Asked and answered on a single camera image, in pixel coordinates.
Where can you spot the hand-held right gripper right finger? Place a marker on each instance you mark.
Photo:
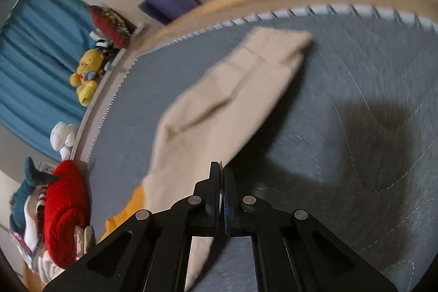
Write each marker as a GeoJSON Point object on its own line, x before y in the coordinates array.
{"type": "Point", "coordinates": [228, 206]}

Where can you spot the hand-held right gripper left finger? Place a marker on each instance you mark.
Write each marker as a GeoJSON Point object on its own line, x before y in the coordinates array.
{"type": "Point", "coordinates": [214, 196]}

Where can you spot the beige and yellow garment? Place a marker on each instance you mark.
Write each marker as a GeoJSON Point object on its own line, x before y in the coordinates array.
{"type": "Point", "coordinates": [219, 100]}

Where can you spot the red knit sweater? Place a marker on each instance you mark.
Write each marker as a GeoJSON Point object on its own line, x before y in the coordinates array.
{"type": "Point", "coordinates": [65, 196]}

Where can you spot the yellow bear plush toy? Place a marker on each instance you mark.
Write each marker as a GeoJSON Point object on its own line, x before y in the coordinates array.
{"type": "Point", "coordinates": [89, 62]}

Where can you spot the white folded garment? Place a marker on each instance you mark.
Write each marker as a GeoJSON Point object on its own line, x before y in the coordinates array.
{"type": "Point", "coordinates": [34, 227]}

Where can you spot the teal shark plush toy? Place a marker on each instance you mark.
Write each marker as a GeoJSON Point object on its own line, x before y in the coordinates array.
{"type": "Point", "coordinates": [32, 177]}

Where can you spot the grey quilted bed cover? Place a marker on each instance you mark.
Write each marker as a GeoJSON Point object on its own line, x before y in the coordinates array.
{"type": "Point", "coordinates": [359, 73]}

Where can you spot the black and white plush toy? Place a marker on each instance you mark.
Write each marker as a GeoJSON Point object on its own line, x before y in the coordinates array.
{"type": "Point", "coordinates": [102, 44]}

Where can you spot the red patterned cushion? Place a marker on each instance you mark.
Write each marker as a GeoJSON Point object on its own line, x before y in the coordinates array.
{"type": "Point", "coordinates": [109, 23]}

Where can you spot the blue curtain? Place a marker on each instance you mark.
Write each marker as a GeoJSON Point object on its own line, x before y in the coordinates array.
{"type": "Point", "coordinates": [30, 56]}

